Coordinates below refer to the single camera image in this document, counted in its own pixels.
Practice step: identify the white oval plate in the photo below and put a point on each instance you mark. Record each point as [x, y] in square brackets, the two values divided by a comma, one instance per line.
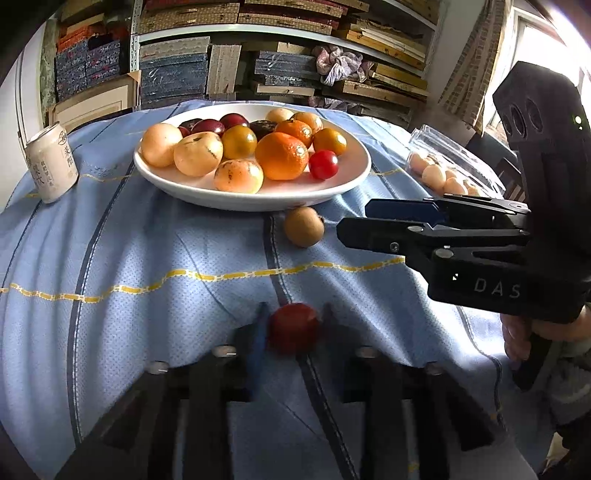
[286, 191]

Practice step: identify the large red tomato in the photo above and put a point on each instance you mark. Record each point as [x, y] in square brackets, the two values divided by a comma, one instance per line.
[294, 327]

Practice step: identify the spotted yellow fruit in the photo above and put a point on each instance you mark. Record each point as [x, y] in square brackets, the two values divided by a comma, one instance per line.
[279, 114]
[238, 176]

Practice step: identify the brick pattern curtain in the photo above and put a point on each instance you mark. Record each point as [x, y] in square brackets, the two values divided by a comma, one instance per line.
[475, 69]

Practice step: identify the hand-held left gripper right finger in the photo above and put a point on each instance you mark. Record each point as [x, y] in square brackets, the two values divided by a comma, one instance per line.
[334, 350]

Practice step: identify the clear plastic clamshell box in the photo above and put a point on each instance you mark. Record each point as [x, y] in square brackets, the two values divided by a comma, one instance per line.
[443, 138]

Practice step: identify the pale beverage can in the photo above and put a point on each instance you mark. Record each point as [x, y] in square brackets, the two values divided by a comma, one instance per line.
[51, 166]

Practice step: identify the stacks of woven flat boxes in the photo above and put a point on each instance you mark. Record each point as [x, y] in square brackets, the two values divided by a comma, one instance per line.
[184, 14]

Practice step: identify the large dark water chestnut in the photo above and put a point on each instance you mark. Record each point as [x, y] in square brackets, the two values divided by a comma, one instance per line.
[262, 128]

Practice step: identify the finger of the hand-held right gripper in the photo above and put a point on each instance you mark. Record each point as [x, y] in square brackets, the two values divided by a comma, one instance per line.
[401, 207]
[369, 233]

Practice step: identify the small orange mandarin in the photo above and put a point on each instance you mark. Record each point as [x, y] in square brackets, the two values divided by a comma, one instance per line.
[293, 130]

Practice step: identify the small dark water chestnut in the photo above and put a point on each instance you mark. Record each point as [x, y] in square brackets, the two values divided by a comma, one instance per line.
[188, 124]

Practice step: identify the large orange mandarin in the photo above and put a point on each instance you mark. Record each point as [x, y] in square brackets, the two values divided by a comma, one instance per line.
[281, 155]

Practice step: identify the dark wooden chair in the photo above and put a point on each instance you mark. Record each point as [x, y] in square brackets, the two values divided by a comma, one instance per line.
[508, 175]

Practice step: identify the dark red plum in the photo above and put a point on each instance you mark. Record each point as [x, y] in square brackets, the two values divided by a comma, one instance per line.
[207, 127]
[234, 121]

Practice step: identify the white metal shelf rack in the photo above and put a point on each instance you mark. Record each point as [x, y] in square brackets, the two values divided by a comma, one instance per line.
[135, 60]

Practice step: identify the pink plastic bag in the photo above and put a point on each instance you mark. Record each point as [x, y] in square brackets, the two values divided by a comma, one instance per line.
[337, 62]

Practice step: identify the person's right hand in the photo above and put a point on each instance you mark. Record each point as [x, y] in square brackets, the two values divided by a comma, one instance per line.
[515, 337]

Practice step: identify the group of pale round fruits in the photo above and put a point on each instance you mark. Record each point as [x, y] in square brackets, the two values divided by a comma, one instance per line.
[434, 175]

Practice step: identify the striped orange fruit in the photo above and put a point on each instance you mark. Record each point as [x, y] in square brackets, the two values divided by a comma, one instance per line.
[308, 121]

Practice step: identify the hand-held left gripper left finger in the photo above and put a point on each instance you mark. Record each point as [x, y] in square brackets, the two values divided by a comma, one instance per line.
[256, 350]

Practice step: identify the stack of blue floral boxes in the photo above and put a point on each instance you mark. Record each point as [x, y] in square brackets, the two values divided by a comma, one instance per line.
[87, 64]

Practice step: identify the bright window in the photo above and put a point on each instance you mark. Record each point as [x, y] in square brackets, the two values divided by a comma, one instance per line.
[540, 41]

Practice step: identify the yellow-orange tomato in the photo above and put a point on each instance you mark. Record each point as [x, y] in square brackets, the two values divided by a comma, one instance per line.
[329, 141]
[239, 141]

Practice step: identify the small yellow round fruit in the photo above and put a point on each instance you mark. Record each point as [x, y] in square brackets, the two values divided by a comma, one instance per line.
[303, 226]

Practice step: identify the green marble slab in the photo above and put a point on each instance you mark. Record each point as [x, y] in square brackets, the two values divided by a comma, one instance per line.
[47, 69]

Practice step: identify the red cherry tomato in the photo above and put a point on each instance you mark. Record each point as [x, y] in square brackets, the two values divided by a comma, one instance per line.
[323, 164]

